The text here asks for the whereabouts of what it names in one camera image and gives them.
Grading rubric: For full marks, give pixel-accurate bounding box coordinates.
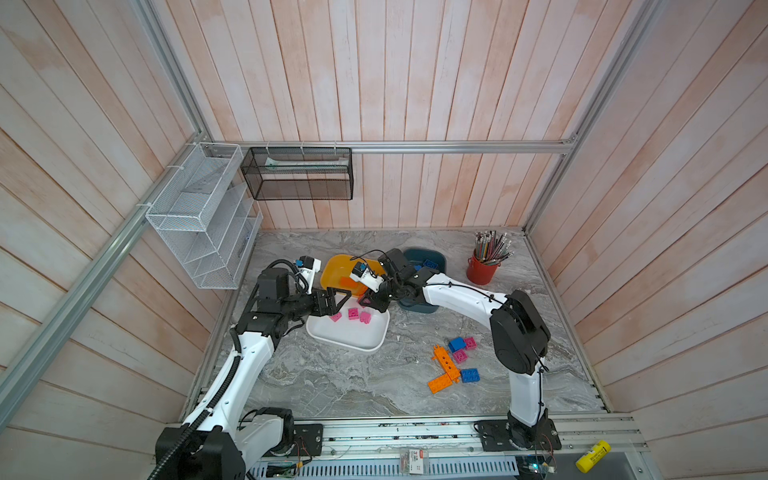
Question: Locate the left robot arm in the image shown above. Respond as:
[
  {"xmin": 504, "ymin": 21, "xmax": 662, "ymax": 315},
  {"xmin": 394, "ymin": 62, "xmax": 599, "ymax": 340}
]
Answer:
[{"xmin": 149, "ymin": 256, "xmax": 351, "ymax": 479}]

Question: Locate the black mesh wall basket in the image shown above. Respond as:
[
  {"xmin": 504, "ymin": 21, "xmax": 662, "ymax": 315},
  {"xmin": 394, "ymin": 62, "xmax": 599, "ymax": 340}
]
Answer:
[{"xmin": 240, "ymin": 146, "xmax": 355, "ymax": 201}]

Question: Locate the orange lego brick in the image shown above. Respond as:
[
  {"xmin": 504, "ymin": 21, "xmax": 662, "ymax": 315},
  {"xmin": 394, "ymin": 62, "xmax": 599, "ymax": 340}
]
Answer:
[{"xmin": 427, "ymin": 374, "xmax": 454, "ymax": 394}]

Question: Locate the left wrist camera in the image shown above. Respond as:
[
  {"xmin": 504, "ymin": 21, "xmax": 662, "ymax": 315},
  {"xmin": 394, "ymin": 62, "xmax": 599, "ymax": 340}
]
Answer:
[{"xmin": 295, "ymin": 255, "xmax": 322, "ymax": 291}]

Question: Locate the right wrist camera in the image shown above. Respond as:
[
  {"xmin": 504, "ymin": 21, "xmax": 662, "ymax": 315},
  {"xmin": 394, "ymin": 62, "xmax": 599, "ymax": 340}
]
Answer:
[{"xmin": 349, "ymin": 261, "xmax": 384, "ymax": 292}]

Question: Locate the white wire mesh shelf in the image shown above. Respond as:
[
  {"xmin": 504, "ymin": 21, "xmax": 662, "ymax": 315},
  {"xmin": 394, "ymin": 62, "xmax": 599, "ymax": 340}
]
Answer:
[{"xmin": 146, "ymin": 142, "xmax": 263, "ymax": 290}]

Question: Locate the red pencil cup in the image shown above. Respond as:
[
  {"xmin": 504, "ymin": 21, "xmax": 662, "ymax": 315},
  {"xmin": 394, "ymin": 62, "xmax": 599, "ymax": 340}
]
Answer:
[{"xmin": 466, "ymin": 256, "xmax": 499, "ymax": 286}]

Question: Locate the long orange lego plate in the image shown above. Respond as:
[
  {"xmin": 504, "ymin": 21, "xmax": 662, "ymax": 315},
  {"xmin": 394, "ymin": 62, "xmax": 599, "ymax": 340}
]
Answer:
[{"xmin": 432, "ymin": 345, "xmax": 461, "ymax": 383}]

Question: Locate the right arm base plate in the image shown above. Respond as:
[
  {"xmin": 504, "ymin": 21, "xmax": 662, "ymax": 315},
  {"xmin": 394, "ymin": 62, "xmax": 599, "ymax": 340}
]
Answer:
[{"xmin": 473, "ymin": 415, "xmax": 562, "ymax": 452}]

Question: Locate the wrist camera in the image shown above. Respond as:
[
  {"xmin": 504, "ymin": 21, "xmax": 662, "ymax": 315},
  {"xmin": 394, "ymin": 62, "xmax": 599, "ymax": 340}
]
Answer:
[
  {"xmin": 349, "ymin": 261, "xmax": 384, "ymax": 292},
  {"xmin": 295, "ymin": 255, "xmax": 322, "ymax": 291}
]

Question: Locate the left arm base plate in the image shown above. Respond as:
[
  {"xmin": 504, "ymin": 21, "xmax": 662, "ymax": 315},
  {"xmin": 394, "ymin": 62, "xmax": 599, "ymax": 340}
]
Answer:
[{"xmin": 264, "ymin": 423, "xmax": 324, "ymax": 458}]

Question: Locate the teal plastic bin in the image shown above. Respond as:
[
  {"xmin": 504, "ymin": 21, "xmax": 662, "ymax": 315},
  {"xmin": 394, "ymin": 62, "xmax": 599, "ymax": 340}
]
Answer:
[{"xmin": 395, "ymin": 247, "xmax": 448, "ymax": 315}]

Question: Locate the white plastic bin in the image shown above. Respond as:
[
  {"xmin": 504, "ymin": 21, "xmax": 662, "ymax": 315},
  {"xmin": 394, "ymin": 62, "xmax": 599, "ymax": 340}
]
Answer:
[{"xmin": 306, "ymin": 297, "xmax": 390, "ymax": 353}]

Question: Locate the yellow marker tube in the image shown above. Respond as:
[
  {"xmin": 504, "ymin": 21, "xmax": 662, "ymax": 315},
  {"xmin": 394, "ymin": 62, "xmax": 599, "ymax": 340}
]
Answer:
[{"xmin": 575, "ymin": 440, "xmax": 612, "ymax": 474}]

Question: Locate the yellow plastic bin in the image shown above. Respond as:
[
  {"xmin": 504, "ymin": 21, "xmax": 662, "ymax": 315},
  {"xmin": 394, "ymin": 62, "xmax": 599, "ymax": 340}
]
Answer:
[{"xmin": 320, "ymin": 254, "xmax": 385, "ymax": 298}]

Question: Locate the bundle of coloured pencils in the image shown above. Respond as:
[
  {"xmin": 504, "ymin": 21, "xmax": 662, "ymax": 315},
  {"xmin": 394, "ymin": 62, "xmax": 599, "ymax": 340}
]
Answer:
[{"xmin": 473, "ymin": 230, "xmax": 513, "ymax": 266}]

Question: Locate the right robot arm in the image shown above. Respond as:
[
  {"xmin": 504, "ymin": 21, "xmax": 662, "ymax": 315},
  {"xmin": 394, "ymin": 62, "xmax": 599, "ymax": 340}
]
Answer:
[{"xmin": 349, "ymin": 248, "xmax": 551, "ymax": 449}]

